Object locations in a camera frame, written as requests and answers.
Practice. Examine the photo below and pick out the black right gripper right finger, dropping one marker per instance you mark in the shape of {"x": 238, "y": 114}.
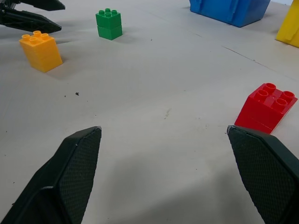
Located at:
{"x": 268, "y": 177}

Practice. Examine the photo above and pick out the yellow plastic bin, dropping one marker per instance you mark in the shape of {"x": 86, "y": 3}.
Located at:
{"x": 290, "y": 25}

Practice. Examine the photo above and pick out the blue plastic bin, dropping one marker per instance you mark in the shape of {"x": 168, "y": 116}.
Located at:
{"x": 233, "y": 10}

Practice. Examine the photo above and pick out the green toy brick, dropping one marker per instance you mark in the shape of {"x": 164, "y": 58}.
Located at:
{"x": 109, "y": 25}

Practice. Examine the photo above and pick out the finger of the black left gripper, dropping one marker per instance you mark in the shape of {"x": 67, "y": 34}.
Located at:
{"x": 28, "y": 22}
{"x": 42, "y": 3}

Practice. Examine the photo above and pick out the red toy brick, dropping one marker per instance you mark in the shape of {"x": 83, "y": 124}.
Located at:
{"x": 264, "y": 109}

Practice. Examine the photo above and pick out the orange toy brick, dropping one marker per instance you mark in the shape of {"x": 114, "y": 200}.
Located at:
{"x": 42, "y": 53}

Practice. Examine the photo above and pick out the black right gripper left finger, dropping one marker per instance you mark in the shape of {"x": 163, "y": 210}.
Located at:
{"x": 70, "y": 177}

